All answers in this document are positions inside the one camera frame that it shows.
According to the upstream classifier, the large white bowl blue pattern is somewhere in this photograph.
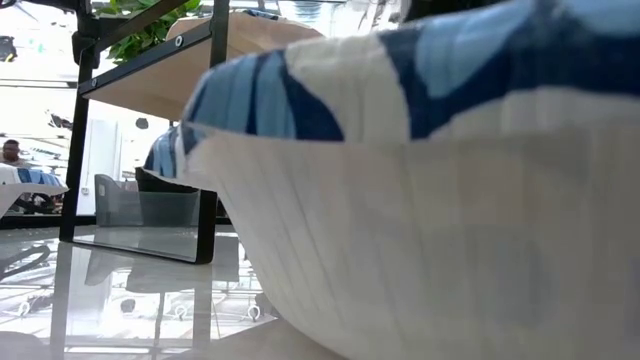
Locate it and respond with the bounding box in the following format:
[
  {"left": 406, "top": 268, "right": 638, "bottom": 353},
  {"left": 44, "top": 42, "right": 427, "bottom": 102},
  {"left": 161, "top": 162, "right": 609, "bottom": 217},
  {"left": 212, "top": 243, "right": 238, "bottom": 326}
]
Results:
[{"left": 174, "top": 0, "right": 640, "bottom": 360}]

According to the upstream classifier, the wooden shelf board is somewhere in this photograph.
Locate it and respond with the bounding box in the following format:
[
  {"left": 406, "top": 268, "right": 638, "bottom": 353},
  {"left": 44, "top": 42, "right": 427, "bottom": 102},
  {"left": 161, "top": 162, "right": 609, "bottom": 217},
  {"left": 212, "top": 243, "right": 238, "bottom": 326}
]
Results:
[{"left": 79, "top": 22, "right": 301, "bottom": 122}]

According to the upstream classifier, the black plant pot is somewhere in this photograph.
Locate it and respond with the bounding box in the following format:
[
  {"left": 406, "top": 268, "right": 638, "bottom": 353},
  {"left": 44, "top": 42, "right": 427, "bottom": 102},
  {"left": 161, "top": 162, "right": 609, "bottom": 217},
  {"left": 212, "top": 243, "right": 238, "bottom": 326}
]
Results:
[{"left": 134, "top": 166, "right": 202, "bottom": 195}]

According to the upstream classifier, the grey translucent bin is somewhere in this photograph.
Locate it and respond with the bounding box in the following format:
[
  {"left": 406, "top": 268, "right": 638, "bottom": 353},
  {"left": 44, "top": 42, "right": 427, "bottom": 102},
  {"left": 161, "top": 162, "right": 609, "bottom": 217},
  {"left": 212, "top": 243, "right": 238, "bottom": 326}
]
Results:
[{"left": 93, "top": 173, "right": 202, "bottom": 229}]

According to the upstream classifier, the green leafy plant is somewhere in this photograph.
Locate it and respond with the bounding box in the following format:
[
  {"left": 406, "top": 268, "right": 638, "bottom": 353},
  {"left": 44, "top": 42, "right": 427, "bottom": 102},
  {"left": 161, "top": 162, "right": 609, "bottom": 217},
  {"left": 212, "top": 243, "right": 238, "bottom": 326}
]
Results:
[{"left": 94, "top": 0, "right": 204, "bottom": 65}]

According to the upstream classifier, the person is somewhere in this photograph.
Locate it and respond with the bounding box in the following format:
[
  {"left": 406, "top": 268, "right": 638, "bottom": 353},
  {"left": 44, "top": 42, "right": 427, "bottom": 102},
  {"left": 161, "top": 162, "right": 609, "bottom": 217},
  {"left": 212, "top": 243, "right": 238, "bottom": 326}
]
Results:
[{"left": 0, "top": 138, "right": 27, "bottom": 169}]

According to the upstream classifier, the black mounted device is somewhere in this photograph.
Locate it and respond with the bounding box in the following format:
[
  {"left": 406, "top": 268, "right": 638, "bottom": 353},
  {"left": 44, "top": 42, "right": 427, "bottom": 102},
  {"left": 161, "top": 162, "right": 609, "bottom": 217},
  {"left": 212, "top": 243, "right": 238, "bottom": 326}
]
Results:
[{"left": 0, "top": 35, "right": 19, "bottom": 64}]

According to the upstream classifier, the black metal shelf frame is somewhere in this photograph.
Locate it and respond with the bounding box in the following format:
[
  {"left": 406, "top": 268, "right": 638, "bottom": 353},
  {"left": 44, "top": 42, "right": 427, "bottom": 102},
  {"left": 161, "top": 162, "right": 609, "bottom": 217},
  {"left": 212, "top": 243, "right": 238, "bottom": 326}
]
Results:
[{"left": 58, "top": 0, "right": 231, "bottom": 265}]

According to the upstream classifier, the black cable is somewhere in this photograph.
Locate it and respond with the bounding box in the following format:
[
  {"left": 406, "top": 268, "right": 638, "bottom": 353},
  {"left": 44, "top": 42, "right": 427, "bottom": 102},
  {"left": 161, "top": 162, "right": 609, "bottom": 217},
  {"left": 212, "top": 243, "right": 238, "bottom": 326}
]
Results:
[{"left": 13, "top": 191, "right": 57, "bottom": 216}]

